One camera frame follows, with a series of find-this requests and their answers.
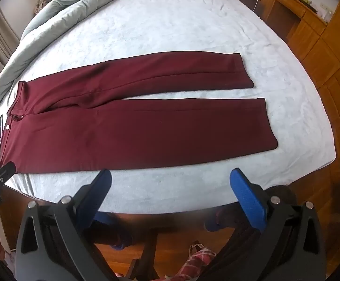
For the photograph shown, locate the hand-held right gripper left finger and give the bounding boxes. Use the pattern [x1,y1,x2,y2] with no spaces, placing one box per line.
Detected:
[14,169,121,281]

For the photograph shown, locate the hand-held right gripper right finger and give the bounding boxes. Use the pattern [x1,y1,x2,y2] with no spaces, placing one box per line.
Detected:
[230,168,327,281]

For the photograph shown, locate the maroon pants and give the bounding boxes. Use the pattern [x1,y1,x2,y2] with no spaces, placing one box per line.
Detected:
[0,52,278,174]

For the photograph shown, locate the blue slipper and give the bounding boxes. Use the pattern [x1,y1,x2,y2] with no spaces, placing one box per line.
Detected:
[94,211,133,251]
[204,208,232,232]

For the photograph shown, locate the red plaid bag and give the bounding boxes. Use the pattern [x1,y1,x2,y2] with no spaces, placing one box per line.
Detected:
[173,241,218,281]

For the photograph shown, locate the wooden cabinet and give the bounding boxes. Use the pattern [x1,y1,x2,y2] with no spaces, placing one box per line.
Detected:
[258,0,340,164]

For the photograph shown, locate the grey duvet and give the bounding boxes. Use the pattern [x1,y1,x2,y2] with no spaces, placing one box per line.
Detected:
[0,0,185,118]

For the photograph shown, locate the bed with white sheet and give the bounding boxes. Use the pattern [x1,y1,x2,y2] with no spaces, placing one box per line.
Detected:
[0,0,338,215]

